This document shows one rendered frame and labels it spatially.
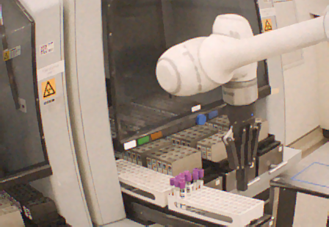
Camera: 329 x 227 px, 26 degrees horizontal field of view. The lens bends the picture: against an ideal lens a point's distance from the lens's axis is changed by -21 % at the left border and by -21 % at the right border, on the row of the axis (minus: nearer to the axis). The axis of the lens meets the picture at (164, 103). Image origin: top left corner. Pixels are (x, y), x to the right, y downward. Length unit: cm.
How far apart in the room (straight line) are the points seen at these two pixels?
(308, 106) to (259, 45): 303
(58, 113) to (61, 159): 13
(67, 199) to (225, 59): 71
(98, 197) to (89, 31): 47
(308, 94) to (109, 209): 258
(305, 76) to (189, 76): 295
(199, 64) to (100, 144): 57
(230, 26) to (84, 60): 46
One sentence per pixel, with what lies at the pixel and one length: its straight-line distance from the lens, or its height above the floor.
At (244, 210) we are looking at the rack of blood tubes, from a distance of 205.
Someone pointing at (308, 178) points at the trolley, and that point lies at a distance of 228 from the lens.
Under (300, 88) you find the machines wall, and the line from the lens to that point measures 461.
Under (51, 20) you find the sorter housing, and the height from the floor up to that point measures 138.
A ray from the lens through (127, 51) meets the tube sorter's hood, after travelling 223.
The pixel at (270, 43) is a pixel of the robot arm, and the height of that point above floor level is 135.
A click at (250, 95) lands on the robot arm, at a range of 192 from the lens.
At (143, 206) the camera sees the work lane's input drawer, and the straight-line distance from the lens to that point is 229.
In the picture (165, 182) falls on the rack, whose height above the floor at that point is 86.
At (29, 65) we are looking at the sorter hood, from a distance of 203.
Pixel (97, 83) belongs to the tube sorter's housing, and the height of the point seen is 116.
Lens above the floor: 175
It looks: 17 degrees down
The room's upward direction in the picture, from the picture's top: 6 degrees counter-clockwise
